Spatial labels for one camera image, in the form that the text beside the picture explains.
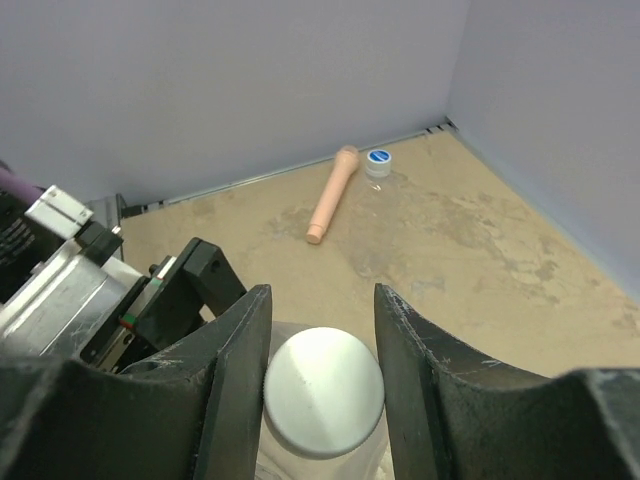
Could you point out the blue bottle cap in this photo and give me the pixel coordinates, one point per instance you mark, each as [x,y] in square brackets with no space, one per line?
[378,163]

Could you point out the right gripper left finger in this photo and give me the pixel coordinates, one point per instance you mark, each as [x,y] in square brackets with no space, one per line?
[191,411]

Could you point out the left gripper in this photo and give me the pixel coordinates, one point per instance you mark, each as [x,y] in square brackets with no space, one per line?
[163,308]

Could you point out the white bottle cap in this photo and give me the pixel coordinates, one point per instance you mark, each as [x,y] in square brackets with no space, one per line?
[323,392]

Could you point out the small clear plastic bottle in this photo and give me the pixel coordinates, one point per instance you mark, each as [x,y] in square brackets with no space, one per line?
[374,219]

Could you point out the peach wooden handle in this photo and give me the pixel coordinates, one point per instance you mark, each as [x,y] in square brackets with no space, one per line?
[345,164]

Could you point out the large clear plastic bottle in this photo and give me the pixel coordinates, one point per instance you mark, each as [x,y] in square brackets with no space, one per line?
[371,460]

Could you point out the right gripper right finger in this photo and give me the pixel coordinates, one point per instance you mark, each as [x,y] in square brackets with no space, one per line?
[454,412]

